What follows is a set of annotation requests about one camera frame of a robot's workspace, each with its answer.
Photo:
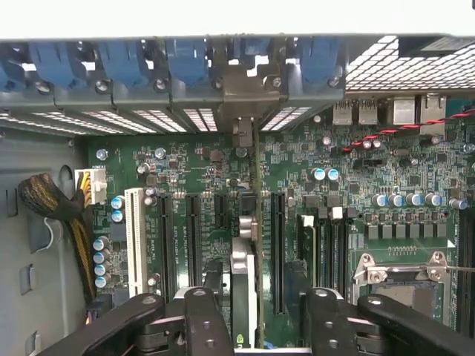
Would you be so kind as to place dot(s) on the black open PC case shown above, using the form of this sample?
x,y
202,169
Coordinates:
x,y
74,98

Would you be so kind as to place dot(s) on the black short expansion slot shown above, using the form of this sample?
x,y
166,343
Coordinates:
x,y
221,211

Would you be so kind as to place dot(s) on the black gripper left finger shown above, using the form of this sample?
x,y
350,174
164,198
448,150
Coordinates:
x,y
204,326

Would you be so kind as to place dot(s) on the white expansion slot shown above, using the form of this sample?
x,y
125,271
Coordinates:
x,y
135,241

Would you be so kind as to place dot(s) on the CPU socket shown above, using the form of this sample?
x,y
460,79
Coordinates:
x,y
408,289

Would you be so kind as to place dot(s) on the green motherboard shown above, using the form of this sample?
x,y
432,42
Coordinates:
x,y
289,159

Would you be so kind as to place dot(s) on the thin locking lever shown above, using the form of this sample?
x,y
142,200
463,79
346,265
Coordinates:
x,y
460,267

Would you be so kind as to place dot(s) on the black RAM slot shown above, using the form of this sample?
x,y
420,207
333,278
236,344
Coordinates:
x,y
323,256
334,256
346,256
464,267
472,267

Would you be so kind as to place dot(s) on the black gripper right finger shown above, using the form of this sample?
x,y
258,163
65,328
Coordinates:
x,y
326,326

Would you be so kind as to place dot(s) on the black long expansion slot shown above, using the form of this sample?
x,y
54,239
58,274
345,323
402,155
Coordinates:
x,y
166,241
279,241
193,237

